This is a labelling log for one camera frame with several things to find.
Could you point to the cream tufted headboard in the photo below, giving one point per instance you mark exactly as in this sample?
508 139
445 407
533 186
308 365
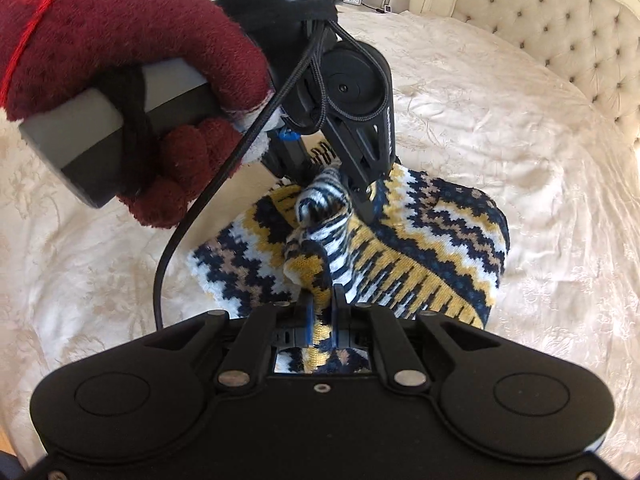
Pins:
592 44

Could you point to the left hand red glove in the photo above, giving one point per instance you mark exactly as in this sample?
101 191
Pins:
51 50

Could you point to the patterned knit sweater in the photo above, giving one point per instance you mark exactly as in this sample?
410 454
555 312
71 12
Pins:
431 245

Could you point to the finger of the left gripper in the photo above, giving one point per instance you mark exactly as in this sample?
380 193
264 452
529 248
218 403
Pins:
287 157
363 200

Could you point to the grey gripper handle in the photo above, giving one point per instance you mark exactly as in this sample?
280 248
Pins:
81 140

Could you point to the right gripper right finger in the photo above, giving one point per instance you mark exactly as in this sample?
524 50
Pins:
340 318

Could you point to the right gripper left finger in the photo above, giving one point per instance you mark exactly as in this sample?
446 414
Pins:
306 333

